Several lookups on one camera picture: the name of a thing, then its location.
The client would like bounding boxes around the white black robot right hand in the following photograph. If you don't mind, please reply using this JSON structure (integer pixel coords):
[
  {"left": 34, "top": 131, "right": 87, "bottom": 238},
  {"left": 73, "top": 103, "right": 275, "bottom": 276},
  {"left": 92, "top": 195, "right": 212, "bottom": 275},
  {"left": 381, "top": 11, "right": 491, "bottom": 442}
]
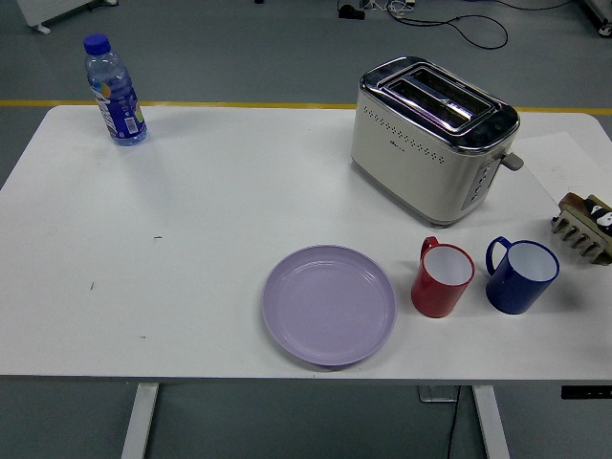
[{"left": 585, "top": 203, "right": 612, "bottom": 235}]

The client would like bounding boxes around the bread slice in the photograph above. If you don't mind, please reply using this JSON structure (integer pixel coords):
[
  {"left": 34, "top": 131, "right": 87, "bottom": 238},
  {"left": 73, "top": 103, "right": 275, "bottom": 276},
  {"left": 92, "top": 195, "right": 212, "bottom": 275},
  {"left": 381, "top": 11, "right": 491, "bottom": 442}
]
[{"left": 559, "top": 191, "right": 612, "bottom": 222}]

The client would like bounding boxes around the cream and chrome toaster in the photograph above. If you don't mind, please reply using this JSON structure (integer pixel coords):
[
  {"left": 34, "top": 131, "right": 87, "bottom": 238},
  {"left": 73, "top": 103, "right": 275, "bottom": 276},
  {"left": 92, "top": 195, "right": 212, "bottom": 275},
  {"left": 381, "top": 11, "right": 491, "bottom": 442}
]
[{"left": 350, "top": 55, "right": 525, "bottom": 229}]

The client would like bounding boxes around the purple plate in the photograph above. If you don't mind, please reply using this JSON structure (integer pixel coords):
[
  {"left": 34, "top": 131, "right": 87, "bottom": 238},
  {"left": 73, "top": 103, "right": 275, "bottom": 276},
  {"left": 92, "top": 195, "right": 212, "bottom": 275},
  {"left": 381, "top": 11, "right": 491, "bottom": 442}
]
[{"left": 261, "top": 244, "right": 398, "bottom": 368}]

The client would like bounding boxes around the metal toast rack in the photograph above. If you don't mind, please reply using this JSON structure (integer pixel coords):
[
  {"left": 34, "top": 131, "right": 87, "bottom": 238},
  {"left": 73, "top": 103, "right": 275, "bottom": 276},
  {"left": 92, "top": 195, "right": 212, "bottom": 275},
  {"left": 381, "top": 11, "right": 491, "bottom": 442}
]
[{"left": 549, "top": 191, "right": 612, "bottom": 267}]

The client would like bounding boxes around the blue mug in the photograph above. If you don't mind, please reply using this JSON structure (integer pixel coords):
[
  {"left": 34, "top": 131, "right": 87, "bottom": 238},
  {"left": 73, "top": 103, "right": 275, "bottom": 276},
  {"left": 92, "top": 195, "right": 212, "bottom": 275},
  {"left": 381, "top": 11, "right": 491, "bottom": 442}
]
[{"left": 485, "top": 235, "right": 560, "bottom": 316}]

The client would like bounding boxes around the black table control panel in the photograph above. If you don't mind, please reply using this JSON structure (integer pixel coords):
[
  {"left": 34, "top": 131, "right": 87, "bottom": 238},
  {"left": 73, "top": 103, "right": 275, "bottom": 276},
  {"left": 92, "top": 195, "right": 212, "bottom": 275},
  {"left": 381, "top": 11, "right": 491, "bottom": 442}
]
[{"left": 560, "top": 384, "right": 612, "bottom": 400}]

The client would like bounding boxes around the red mug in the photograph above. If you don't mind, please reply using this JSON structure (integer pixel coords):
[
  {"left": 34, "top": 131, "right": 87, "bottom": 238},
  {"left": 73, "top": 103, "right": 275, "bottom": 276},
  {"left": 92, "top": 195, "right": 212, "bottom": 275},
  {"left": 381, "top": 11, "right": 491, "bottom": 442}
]
[{"left": 410, "top": 235, "right": 476, "bottom": 319}]

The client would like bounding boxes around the white cart with wheel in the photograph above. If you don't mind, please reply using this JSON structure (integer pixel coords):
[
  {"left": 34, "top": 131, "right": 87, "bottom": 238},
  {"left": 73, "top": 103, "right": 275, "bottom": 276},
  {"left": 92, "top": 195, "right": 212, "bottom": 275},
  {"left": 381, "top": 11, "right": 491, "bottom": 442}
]
[{"left": 580, "top": 0, "right": 612, "bottom": 35}]

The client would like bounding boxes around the white table leg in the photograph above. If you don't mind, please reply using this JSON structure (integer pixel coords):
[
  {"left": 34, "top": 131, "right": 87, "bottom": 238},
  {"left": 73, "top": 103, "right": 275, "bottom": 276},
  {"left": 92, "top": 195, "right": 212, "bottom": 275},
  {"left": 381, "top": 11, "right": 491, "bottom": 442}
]
[
  {"left": 120, "top": 382, "right": 160, "bottom": 459},
  {"left": 470, "top": 384, "right": 512, "bottom": 459}
]

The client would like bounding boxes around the clear water bottle blue cap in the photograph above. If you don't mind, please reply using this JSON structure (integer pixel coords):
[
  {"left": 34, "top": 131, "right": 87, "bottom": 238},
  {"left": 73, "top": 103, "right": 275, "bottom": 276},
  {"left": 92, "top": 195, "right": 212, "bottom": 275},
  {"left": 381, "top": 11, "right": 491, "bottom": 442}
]
[{"left": 82, "top": 33, "right": 149, "bottom": 147}]

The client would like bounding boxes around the white floor heater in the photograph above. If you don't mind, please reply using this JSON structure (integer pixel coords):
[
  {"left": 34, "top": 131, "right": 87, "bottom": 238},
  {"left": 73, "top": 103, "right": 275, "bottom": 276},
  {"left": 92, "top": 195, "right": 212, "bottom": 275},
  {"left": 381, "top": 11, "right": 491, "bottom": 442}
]
[{"left": 16, "top": 0, "right": 119, "bottom": 35}]

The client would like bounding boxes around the black looped floor cable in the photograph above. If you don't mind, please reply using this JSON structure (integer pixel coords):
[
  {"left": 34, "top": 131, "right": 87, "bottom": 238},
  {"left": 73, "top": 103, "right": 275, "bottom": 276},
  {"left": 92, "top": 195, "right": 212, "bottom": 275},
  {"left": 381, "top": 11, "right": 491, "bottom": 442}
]
[{"left": 386, "top": 7, "right": 510, "bottom": 50}]

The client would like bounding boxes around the thin black floor cable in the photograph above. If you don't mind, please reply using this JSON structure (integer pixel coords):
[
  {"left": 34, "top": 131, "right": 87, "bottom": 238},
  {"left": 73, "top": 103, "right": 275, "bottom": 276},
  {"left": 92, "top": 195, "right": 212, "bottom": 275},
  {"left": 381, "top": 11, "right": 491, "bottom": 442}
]
[{"left": 494, "top": 0, "right": 578, "bottom": 11}]

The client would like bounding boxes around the clear plastic bracket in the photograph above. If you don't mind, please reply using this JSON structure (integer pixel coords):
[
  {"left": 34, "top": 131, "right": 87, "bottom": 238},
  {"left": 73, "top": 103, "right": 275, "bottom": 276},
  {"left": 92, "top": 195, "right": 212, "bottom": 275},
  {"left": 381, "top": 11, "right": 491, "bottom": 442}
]
[{"left": 417, "top": 384, "right": 460, "bottom": 404}]

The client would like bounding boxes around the thin black hanging cable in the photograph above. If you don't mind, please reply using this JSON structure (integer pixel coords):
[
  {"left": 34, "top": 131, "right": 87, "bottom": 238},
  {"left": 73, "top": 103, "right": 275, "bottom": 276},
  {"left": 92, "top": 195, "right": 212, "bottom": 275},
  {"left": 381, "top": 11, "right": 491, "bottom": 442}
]
[{"left": 447, "top": 385, "right": 462, "bottom": 459}]

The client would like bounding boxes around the white cable bundle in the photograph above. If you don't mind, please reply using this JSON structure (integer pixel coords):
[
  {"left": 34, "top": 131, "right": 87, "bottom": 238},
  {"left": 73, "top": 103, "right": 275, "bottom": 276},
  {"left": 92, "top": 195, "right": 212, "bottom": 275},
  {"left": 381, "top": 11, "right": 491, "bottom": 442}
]
[{"left": 361, "top": 0, "right": 417, "bottom": 13}]

